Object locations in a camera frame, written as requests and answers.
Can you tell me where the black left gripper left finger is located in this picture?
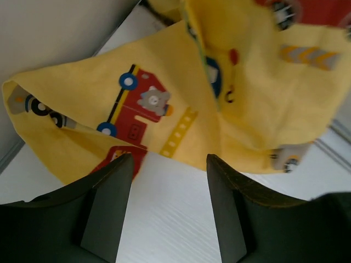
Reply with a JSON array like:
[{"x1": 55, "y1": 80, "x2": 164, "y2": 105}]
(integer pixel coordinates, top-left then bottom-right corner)
[{"x1": 1, "y1": 154, "x2": 134, "y2": 262}]

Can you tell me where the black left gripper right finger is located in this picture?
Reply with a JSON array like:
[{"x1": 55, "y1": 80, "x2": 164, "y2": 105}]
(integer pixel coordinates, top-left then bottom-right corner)
[{"x1": 206, "y1": 154, "x2": 350, "y2": 262}]

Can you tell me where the yellow vehicle print cloth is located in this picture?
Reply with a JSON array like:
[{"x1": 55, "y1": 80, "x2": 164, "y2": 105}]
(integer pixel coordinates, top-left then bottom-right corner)
[{"x1": 2, "y1": 1, "x2": 350, "y2": 184}]

